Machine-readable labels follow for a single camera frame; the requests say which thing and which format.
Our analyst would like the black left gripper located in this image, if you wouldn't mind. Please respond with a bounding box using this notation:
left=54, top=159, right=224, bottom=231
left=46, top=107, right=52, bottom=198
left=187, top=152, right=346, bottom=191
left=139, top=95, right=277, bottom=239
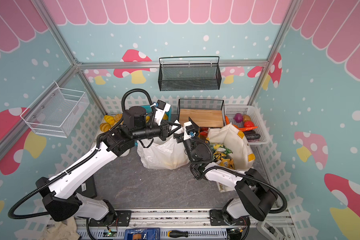
left=132, top=118, right=182, bottom=142

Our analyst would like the yellow black snack bag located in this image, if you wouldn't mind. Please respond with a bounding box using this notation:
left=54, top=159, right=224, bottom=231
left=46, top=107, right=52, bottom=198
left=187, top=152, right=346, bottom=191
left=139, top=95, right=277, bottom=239
left=214, top=151, right=235, bottom=170

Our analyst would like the green snack bag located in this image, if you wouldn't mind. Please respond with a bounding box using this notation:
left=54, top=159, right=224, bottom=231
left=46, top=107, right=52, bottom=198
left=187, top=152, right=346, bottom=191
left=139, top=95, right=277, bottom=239
left=212, top=144, right=232, bottom=155

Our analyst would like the white plastic grocery bag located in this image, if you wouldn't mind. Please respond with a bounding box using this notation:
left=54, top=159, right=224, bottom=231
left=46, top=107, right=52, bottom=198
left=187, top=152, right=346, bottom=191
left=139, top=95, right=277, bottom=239
left=137, top=136, right=189, bottom=170

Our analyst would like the white canvas tote bag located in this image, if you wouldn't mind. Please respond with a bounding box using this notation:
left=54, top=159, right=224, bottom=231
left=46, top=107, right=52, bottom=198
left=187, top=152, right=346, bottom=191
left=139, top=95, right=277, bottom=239
left=205, top=124, right=256, bottom=191

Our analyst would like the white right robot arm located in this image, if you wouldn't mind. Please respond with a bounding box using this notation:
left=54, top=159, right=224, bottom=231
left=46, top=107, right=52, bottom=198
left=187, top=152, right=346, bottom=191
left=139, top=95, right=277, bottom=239
left=174, top=119, right=288, bottom=225

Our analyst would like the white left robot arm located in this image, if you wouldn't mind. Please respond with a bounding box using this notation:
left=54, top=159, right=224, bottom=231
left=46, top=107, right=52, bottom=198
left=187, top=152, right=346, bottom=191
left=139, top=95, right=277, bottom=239
left=8, top=100, right=181, bottom=226

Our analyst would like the red snack packet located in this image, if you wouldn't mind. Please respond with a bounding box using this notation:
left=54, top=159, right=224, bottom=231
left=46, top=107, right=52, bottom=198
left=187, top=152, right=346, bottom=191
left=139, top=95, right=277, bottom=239
left=199, top=127, right=209, bottom=139

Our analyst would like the bread loaf pile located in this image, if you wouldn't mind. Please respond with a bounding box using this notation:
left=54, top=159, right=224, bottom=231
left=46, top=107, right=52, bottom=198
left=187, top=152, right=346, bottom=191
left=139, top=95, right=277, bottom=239
left=100, top=114, right=123, bottom=133

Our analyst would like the black mesh wooden shelf rack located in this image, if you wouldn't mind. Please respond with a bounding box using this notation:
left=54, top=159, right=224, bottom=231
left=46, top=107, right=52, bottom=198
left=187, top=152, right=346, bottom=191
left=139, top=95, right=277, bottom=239
left=177, top=99, right=226, bottom=128

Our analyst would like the orange carrot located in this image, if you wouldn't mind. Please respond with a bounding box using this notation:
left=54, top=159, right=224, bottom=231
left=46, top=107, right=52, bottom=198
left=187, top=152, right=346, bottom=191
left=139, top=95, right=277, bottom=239
left=238, top=126, right=258, bottom=132

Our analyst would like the white plastic vegetable basket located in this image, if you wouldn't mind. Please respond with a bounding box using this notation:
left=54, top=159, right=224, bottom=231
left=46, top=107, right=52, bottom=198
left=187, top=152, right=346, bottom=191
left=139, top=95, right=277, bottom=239
left=224, top=104, right=270, bottom=145

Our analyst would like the purple onion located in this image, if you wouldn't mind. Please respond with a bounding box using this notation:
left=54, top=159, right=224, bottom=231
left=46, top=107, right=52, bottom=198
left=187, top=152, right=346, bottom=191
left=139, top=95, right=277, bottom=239
left=234, top=113, right=244, bottom=123

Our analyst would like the dark eggplant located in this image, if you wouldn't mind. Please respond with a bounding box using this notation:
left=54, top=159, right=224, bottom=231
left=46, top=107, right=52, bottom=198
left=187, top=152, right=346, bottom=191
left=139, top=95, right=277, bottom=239
left=245, top=133, right=261, bottom=142

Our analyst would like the red pepper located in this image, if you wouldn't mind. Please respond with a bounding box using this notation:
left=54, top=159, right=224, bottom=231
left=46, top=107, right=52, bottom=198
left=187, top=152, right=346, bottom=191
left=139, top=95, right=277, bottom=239
left=244, top=121, right=255, bottom=128

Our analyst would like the brown potato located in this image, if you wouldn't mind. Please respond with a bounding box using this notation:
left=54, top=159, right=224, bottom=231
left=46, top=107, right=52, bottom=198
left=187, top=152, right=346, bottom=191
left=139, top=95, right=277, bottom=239
left=243, top=115, right=252, bottom=123

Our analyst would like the black orange screwdriver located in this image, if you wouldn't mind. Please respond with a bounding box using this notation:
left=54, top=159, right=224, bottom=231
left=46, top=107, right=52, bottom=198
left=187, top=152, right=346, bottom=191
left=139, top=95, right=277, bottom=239
left=167, top=230, right=219, bottom=238

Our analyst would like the beige cloth rag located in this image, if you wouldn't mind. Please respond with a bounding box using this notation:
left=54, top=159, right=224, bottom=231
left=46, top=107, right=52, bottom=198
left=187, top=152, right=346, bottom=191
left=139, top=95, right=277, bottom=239
left=40, top=217, right=81, bottom=240

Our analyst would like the white wall wire basket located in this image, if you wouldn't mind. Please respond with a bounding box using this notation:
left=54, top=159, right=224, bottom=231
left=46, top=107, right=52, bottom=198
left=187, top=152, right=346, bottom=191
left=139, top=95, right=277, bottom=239
left=20, top=82, right=90, bottom=138

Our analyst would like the black wall mesh basket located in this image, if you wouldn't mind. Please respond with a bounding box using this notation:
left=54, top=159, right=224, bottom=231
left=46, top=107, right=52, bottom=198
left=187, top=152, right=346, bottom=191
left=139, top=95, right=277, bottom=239
left=158, top=56, right=222, bottom=91

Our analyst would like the blue box on rail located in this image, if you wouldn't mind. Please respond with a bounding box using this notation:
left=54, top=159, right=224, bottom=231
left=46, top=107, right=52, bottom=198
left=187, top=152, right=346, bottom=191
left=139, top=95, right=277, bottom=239
left=124, top=228, right=161, bottom=240

